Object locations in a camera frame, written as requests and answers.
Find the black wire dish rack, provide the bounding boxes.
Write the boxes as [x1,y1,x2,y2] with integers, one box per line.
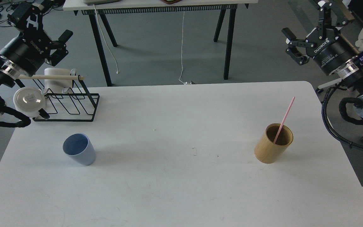
[16,79,100,122]

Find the pink chopstick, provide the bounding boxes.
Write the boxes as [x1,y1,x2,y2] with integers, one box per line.
[273,96,296,144]

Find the white thick hanging cable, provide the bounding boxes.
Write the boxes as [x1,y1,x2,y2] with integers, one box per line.
[93,4,120,75]

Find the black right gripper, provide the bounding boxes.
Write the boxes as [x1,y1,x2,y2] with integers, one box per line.
[281,0,355,75]

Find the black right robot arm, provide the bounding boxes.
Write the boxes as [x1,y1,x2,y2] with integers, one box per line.
[282,0,363,150]

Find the background table black legs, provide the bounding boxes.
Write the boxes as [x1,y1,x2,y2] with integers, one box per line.
[62,0,259,87]

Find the white mug on rack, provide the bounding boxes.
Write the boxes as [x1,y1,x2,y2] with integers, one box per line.
[42,67,73,94]

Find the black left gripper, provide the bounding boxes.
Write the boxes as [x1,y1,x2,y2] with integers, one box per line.
[0,2,73,77]

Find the bamboo cylinder holder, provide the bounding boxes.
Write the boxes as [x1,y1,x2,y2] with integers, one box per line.
[254,123,294,164]

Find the blue plastic cup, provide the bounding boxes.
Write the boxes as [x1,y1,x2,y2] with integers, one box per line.
[62,133,96,166]

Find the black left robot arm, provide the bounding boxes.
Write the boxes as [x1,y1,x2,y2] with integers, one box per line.
[0,0,73,128]

